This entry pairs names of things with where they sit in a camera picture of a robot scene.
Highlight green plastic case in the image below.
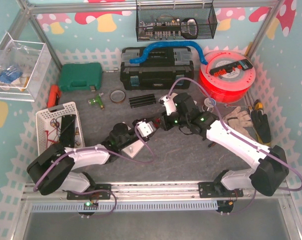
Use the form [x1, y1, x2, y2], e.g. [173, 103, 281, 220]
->
[58, 62, 103, 92]

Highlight orange utility knife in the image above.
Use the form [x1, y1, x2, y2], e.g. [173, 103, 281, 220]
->
[47, 84, 61, 108]

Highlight black device in basket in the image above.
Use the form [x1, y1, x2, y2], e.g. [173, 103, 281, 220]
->
[59, 114, 76, 148]

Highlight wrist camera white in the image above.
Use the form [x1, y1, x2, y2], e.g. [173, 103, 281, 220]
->
[136, 121, 156, 138]
[159, 93, 177, 116]

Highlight brown tape roll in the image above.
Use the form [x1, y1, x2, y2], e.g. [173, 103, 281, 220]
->
[110, 89, 126, 104]

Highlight black wire mesh basket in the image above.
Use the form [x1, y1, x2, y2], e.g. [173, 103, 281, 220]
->
[136, 3, 217, 42]

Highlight black aluminium extrusion block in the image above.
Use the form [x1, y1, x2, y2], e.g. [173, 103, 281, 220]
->
[129, 94, 156, 109]

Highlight blue corrugated hose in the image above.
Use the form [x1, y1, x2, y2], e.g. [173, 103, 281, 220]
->
[129, 41, 208, 66]

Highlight clear acrylic wall box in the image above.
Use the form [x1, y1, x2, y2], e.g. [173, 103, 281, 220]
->
[0, 33, 51, 102]

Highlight white perforated basket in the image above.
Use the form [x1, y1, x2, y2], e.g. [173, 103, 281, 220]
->
[35, 101, 85, 154]

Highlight blue white glove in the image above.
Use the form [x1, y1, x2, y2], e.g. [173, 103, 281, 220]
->
[0, 65, 22, 85]

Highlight white peg base plate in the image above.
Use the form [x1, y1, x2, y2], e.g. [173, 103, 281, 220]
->
[121, 140, 144, 159]

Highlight black toolbox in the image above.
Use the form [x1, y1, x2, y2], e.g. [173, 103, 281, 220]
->
[120, 47, 194, 91]

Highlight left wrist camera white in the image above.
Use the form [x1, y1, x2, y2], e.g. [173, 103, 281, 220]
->
[136, 121, 156, 138]

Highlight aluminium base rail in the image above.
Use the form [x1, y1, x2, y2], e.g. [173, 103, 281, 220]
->
[22, 181, 289, 213]

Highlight orange black pliers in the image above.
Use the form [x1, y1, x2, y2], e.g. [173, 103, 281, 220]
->
[208, 142, 216, 148]

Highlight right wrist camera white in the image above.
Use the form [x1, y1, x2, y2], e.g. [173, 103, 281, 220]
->
[159, 93, 177, 116]

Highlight green small tool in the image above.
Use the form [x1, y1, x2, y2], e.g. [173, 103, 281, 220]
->
[88, 93, 104, 110]

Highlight solder wire spool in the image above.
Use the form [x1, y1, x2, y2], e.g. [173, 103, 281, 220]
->
[202, 97, 216, 113]

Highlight black red terminal strip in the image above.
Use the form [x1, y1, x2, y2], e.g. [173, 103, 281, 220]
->
[209, 59, 253, 77]

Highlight red spring one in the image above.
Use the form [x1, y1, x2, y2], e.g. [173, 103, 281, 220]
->
[154, 118, 161, 128]

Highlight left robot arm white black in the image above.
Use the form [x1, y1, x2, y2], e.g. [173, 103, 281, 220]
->
[27, 119, 158, 196]

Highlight white work glove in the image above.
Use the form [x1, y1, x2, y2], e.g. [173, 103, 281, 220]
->
[223, 106, 254, 140]

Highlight red filament spool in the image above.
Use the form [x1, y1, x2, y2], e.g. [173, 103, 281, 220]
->
[198, 50, 256, 103]

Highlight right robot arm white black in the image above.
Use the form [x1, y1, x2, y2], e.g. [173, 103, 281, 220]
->
[159, 92, 289, 197]

